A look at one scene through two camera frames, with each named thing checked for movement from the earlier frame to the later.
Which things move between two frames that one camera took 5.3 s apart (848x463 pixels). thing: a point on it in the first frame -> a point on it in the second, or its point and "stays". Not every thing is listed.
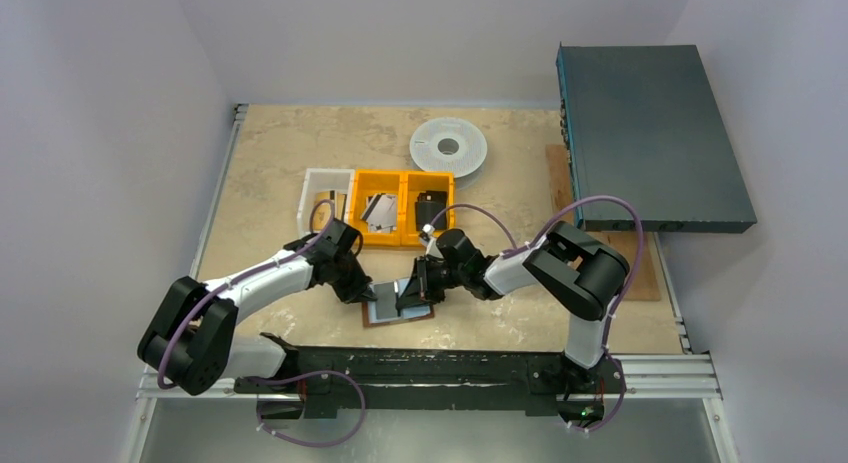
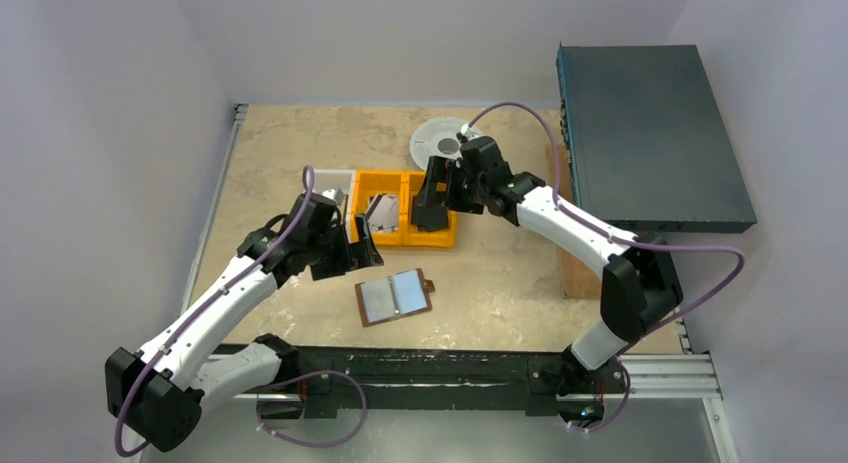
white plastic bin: (320, 180) stays
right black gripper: (421, 286) -> (437, 189)
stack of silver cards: (381, 212) stays
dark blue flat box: (641, 124) stays
